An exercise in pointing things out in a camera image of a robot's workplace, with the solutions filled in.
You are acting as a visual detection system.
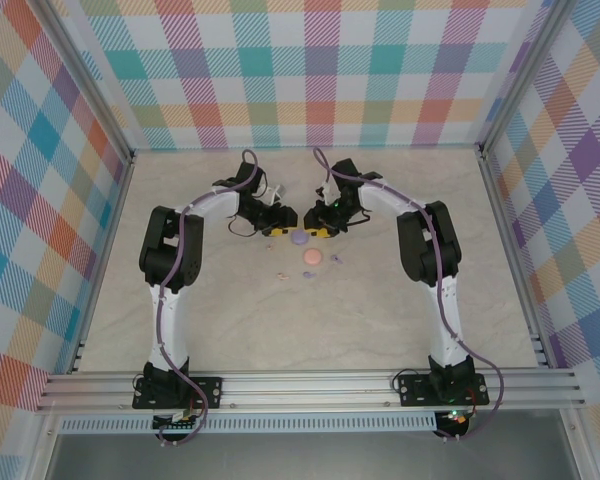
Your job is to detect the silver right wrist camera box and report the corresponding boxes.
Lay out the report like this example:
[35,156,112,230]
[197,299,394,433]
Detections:
[313,183,344,210]

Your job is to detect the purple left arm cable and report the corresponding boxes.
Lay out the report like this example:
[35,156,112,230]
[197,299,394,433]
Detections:
[154,148,261,447]

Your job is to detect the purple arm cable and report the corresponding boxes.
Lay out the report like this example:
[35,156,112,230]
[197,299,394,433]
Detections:
[312,147,507,444]
[154,148,261,447]

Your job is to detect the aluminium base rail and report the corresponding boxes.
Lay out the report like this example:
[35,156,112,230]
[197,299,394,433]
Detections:
[37,368,589,414]

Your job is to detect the white slotted cable duct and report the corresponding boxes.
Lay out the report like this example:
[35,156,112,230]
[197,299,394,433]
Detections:
[59,410,439,435]

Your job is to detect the aluminium frame post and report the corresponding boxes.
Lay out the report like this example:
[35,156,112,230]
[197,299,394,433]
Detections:
[559,408,594,480]
[22,413,64,480]
[38,0,137,169]
[474,0,576,161]

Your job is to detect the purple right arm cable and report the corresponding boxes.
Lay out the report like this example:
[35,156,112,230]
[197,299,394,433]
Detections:
[312,147,507,444]

